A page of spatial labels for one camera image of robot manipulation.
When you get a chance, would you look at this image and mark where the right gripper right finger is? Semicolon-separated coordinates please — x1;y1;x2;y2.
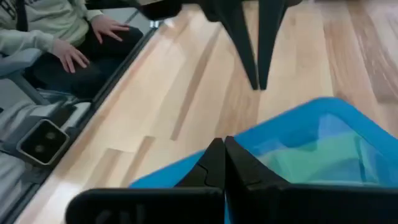
224;136;398;224

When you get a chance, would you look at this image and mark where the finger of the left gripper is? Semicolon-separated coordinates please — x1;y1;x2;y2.
257;0;289;90
201;0;259;90

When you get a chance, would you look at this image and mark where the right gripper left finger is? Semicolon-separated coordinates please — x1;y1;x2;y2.
65;138;225;224

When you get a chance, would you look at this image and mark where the blue translucent plastic pencil case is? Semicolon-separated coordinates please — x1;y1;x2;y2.
129;96;398;224

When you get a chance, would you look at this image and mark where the person's hand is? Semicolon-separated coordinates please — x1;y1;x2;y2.
91;14;131;45
50;39;91;74

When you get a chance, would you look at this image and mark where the person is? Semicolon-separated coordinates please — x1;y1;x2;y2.
0;0;144;101

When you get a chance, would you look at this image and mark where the black table edge rail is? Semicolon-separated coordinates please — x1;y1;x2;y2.
0;18;160;224

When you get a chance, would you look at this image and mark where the grey two-lens camera box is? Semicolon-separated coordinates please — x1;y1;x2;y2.
16;119;70;166

